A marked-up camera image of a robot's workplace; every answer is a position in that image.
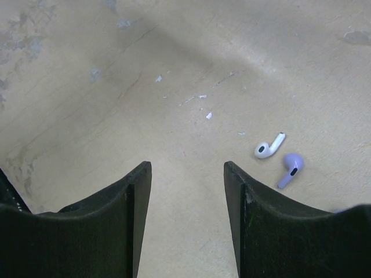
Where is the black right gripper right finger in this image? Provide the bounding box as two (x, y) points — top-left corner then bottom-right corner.
(224, 162), (370, 277)

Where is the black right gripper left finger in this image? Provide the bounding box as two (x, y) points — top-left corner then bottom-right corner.
(1, 162), (152, 277)

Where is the white earbud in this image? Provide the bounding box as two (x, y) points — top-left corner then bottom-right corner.
(254, 133), (286, 159)

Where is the purple earbud right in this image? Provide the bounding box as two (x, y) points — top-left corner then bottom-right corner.
(334, 207), (352, 214)

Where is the purple earbud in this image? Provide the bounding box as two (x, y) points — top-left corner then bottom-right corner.
(334, 207), (352, 214)
(277, 153), (304, 189)

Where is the purple earbud left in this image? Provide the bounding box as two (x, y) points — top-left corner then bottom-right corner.
(277, 153), (304, 189)

